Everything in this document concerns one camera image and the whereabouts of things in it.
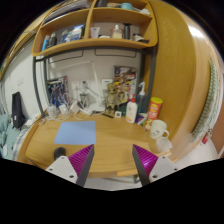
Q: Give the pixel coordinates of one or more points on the small white clock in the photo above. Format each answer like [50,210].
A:
[118,114]

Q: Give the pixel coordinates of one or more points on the blue spray bottle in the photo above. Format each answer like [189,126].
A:
[141,97]

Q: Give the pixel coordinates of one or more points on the blue printed box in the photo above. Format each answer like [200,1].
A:
[58,90]

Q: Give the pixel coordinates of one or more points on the black computer mouse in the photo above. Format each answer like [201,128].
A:
[60,151]

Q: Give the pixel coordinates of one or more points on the black thermos on shelf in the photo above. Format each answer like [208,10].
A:
[127,31]

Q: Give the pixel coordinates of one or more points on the white power adapter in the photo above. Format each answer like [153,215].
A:
[75,107]

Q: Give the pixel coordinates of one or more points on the blue mouse pad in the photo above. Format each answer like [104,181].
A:
[76,133]

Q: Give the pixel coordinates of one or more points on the black bag on wall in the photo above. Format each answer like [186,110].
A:
[17,113]

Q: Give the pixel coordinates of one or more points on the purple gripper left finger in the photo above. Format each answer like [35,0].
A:
[74,168]

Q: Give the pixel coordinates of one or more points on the white ceramic mug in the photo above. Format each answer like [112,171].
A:
[158,129]

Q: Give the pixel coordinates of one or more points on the white cup on shelf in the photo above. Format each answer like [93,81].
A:
[94,32]

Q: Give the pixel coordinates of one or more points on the red yellow chips can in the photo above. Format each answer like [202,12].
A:
[153,111]

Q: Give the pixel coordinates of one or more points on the wooden wall shelf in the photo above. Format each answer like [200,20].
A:
[143,30]

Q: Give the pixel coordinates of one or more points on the clear plastic cup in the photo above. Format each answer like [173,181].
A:
[163,144]

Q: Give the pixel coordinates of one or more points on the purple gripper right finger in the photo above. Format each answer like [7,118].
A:
[151,167]

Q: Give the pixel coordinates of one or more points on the white lotion bottle red cap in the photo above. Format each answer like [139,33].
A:
[131,110]

